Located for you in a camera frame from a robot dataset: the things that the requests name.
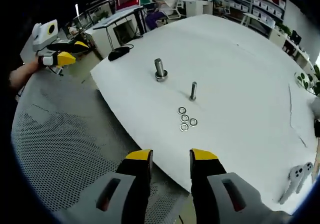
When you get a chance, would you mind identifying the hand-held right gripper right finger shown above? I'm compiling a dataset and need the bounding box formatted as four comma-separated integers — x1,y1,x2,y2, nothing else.
189,148,293,224

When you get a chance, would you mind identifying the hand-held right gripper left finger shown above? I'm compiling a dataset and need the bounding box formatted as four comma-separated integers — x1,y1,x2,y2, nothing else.
56,148,154,224

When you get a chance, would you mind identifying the small threaded steel stud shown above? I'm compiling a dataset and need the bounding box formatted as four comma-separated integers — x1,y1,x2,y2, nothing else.
188,81,198,102

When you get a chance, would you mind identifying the large threaded steel stud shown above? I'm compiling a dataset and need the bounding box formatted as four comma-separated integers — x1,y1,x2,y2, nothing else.
153,57,169,82

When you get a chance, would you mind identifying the black computer mouse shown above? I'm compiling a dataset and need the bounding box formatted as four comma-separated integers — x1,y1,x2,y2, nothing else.
107,46,131,62

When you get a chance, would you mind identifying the white standing desk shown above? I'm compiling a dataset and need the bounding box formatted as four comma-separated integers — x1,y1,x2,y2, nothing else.
92,5,147,60

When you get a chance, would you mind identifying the grey mesh office chair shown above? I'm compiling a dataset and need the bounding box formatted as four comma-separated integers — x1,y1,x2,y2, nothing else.
11,69,196,224

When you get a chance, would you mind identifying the white handheld controller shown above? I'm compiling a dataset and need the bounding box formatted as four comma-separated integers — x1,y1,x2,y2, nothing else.
278,166,305,205
296,161,314,194

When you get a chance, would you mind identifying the white office chair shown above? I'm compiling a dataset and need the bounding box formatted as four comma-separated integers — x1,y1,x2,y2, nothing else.
159,0,187,22

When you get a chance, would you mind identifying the white sheet of paper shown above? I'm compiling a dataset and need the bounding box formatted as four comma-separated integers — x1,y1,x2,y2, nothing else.
288,83,320,150

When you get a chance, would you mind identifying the low white cabinet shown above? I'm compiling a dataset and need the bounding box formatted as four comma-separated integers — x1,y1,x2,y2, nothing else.
268,26,313,65

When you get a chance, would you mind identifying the white side table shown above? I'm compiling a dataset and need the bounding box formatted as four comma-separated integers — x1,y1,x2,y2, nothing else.
241,12,270,27

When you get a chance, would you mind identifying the small black device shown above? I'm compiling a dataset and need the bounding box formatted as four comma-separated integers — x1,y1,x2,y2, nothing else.
291,30,302,45

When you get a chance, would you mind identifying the small green plant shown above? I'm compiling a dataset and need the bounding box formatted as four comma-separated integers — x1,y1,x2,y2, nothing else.
276,23,292,36

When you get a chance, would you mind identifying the shelving with white boxes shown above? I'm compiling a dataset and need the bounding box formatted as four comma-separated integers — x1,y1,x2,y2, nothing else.
219,0,287,22

